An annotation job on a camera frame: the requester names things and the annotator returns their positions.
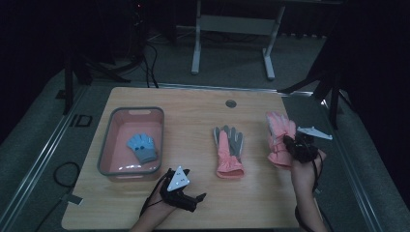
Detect white metal desk frame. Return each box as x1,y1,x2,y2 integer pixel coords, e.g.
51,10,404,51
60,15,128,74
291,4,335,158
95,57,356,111
190,0,287,81

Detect pink basin with grey rim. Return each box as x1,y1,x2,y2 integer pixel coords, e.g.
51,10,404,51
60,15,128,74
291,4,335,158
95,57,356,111
97,106,165,182

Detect pink and grey glove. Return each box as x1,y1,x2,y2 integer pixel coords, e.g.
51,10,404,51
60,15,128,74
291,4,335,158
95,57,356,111
212,124,246,180

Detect person's left hand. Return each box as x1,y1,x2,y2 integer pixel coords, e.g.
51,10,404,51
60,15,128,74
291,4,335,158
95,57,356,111
140,182,178,224

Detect black tripod stand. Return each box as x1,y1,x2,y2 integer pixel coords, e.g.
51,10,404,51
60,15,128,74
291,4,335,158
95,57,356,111
278,69,354,131
55,52,132,116

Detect person's right hand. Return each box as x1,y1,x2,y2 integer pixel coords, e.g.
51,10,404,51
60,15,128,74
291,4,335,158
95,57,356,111
290,149,328,195

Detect blue knit glove with dots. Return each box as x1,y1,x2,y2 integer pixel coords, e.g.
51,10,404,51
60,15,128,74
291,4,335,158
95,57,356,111
126,132,160,164

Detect pink padded glove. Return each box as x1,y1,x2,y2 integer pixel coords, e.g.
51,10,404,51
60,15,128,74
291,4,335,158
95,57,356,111
264,110,298,171

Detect black floor cable loop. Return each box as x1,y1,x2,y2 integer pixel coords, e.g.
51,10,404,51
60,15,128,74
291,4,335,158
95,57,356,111
52,160,81,189

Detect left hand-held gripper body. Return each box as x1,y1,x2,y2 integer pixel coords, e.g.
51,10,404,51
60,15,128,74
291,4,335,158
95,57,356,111
159,165,200,214

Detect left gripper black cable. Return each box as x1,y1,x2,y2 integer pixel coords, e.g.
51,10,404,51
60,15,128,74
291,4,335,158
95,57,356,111
138,173,170,218

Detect black hanging cables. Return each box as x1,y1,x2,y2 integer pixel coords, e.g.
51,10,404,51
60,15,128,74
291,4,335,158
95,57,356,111
129,3,160,89

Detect grey tape piece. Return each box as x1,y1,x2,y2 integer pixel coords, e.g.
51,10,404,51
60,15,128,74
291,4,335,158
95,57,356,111
65,193,84,207

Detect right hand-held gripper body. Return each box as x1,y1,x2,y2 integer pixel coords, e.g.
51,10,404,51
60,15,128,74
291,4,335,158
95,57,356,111
284,126,334,164

